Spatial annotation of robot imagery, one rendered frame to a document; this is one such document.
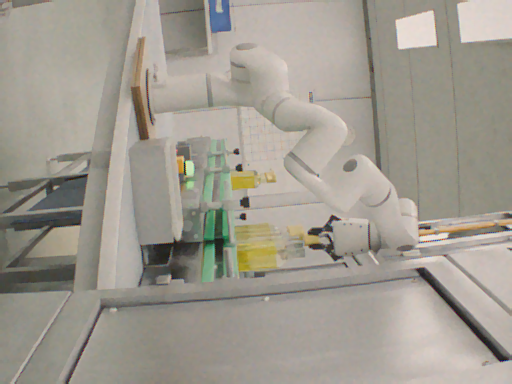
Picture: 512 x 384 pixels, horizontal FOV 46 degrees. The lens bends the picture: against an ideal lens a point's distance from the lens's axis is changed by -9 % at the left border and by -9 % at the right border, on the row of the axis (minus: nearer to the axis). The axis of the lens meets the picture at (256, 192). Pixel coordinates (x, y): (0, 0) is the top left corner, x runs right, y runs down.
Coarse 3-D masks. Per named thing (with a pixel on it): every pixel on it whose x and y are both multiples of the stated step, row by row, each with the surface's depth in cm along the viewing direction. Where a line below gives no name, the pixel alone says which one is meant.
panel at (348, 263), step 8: (304, 264) 201; (312, 264) 200; (320, 264) 200; (328, 264) 199; (336, 264) 200; (344, 264) 199; (352, 264) 196; (248, 272) 198; (256, 272) 199; (264, 272) 199; (272, 272) 198; (280, 272) 197; (288, 272) 197; (296, 272) 196; (304, 272) 195
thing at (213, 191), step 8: (216, 144) 319; (216, 160) 261; (208, 176) 221; (216, 176) 222; (224, 176) 218; (208, 184) 205; (216, 184) 206; (208, 192) 192; (216, 192) 192; (208, 200) 180; (216, 200) 181
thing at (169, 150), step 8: (168, 144) 144; (168, 152) 143; (168, 160) 143; (176, 160) 160; (168, 168) 143; (176, 168) 160; (168, 176) 144; (176, 176) 160; (168, 184) 144; (176, 184) 160; (168, 192) 145; (176, 192) 161; (168, 200) 146; (176, 200) 161; (176, 208) 161; (176, 216) 146; (176, 224) 146; (176, 232) 146; (176, 240) 148
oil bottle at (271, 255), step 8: (240, 248) 171; (248, 248) 170; (256, 248) 170; (264, 248) 169; (272, 248) 169; (280, 248) 169; (240, 256) 169; (248, 256) 169; (256, 256) 169; (264, 256) 169; (272, 256) 169; (280, 256) 169; (240, 264) 169; (248, 264) 169; (256, 264) 169; (264, 264) 169; (272, 264) 169; (280, 264) 170
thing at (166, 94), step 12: (156, 72) 166; (156, 84) 167; (168, 84) 168; (180, 84) 168; (192, 84) 168; (204, 84) 168; (156, 96) 168; (168, 96) 168; (180, 96) 168; (192, 96) 168; (204, 96) 169; (156, 108) 170; (168, 108) 170; (180, 108) 171; (192, 108) 172
